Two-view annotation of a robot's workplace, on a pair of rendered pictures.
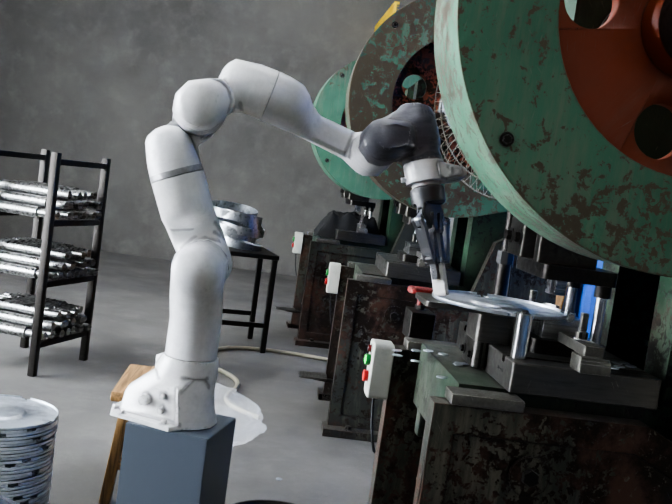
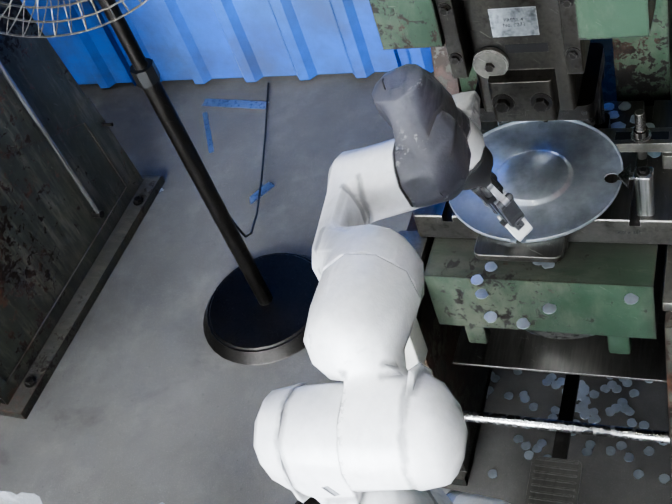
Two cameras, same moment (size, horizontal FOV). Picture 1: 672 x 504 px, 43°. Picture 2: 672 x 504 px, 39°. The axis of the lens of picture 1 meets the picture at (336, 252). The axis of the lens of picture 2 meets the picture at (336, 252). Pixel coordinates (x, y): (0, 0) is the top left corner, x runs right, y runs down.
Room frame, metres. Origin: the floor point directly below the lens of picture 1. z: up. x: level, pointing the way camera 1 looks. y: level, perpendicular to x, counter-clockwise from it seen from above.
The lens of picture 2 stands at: (1.41, 0.71, 1.90)
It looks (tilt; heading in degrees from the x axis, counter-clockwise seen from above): 45 degrees down; 309
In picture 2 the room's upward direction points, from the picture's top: 23 degrees counter-clockwise
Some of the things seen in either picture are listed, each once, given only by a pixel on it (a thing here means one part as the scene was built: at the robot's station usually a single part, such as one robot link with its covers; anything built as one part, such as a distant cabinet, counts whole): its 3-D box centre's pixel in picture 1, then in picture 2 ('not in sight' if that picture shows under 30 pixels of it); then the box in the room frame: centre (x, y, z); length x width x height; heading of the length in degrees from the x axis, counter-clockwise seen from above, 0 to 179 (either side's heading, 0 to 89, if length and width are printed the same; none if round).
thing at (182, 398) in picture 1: (169, 384); not in sight; (1.78, 0.31, 0.52); 0.22 x 0.19 x 0.14; 79
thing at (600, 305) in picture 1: (599, 311); (595, 90); (1.76, -0.56, 0.81); 0.02 x 0.02 x 0.14
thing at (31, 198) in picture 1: (37, 256); not in sight; (3.77, 1.32, 0.47); 0.46 x 0.43 x 0.95; 76
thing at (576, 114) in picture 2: (563, 276); (539, 88); (1.84, -0.50, 0.86); 0.20 x 0.16 x 0.05; 6
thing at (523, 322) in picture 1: (521, 334); (644, 190); (1.65, -0.38, 0.75); 0.03 x 0.03 x 0.10; 6
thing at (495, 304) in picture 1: (498, 304); (532, 176); (1.83, -0.36, 0.78); 0.29 x 0.29 x 0.01
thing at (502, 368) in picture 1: (547, 360); (551, 169); (1.84, -0.49, 0.68); 0.45 x 0.30 x 0.06; 6
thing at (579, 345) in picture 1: (582, 339); (646, 134); (1.67, -0.51, 0.76); 0.17 x 0.06 x 0.10; 6
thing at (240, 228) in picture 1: (232, 273); not in sight; (4.78, 0.56, 0.40); 0.45 x 0.40 x 0.79; 18
